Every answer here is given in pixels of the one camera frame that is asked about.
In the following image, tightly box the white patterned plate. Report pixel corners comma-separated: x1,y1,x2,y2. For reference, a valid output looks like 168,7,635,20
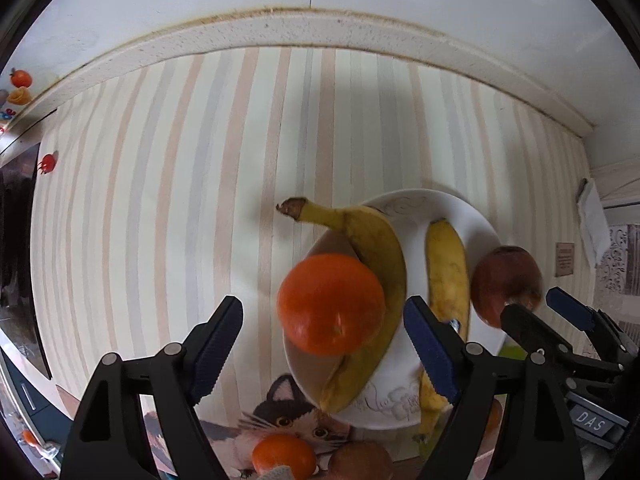
282,188,507,431

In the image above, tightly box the white paper note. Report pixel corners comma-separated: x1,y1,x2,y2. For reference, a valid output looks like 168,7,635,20
576,178,612,269

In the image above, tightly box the small straight banana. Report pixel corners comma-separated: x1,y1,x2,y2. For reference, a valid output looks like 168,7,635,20
417,217,471,444

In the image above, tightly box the striped tablecloth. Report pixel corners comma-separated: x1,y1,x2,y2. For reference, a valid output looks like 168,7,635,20
30,45,595,462

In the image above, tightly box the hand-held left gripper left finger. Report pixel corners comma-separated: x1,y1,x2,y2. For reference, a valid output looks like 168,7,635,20
60,295,245,480

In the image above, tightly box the small orange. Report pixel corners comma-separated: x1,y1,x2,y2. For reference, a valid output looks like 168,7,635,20
482,397,504,449
251,433,318,480

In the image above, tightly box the patterned grey curtain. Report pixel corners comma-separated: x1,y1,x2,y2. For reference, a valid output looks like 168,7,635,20
599,224,640,312

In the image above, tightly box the cat print placemat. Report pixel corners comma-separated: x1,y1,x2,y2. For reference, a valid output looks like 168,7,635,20
142,373,427,480

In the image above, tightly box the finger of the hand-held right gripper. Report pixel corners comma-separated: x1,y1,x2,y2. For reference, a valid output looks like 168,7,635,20
500,303,624,386
545,287,640,367

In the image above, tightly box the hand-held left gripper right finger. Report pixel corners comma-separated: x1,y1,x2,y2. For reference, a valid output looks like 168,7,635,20
403,295,585,480

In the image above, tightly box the large orange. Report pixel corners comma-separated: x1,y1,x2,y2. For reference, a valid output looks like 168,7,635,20
277,253,387,357

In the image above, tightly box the small brown plaque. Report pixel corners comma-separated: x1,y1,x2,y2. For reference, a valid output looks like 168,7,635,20
555,242,577,278

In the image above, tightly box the brown kiwi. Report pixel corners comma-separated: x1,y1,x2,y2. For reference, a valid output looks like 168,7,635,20
328,440,395,480

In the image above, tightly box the dark glass appliance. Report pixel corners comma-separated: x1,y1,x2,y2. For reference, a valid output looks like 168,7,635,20
0,142,54,382

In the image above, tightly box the large curved banana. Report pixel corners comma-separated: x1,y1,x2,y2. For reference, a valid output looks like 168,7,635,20
274,196,409,414

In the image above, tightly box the red apple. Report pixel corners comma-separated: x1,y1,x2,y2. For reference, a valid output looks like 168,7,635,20
470,244,545,329

